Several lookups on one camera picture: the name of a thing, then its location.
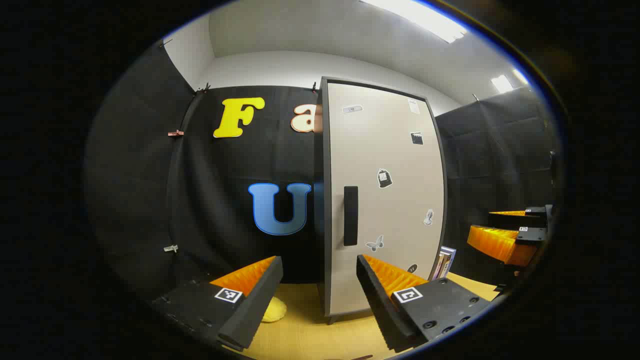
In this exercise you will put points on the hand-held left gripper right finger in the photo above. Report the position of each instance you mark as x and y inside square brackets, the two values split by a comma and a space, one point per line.
[380, 305]

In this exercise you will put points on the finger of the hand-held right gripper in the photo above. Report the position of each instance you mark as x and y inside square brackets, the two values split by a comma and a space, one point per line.
[510, 221]
[500, 245]

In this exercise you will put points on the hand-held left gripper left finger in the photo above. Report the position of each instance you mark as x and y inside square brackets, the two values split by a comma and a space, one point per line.
[255, 305]

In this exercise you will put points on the dark grey cabinet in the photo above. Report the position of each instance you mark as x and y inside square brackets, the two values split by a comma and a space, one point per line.
[327, 200]

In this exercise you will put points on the beige cabinet door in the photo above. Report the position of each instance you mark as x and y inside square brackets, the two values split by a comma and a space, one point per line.
[400, 150]

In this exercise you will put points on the yellow toy fruit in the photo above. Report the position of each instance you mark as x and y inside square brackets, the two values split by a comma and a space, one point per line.
[276, 311]

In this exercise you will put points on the book with purple cover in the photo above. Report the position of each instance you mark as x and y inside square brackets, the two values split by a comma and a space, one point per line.
[448, 260]

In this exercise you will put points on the book with white cover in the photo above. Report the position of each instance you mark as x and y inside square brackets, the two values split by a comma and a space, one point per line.
[438, 267]

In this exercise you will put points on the white spring clip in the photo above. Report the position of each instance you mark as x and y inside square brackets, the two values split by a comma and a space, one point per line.
[170, 248]

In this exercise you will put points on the black backdrop cloth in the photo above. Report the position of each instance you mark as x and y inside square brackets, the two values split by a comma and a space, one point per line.
[225, 200]

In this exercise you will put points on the small ceiling light panel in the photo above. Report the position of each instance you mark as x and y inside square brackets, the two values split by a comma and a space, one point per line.
[502, 84]

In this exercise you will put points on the copper spring clip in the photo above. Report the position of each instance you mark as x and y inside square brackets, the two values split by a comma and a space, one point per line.
[176, 133]

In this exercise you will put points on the long ceiling light panel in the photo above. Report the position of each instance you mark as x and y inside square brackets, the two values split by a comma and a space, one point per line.
[415, 17]

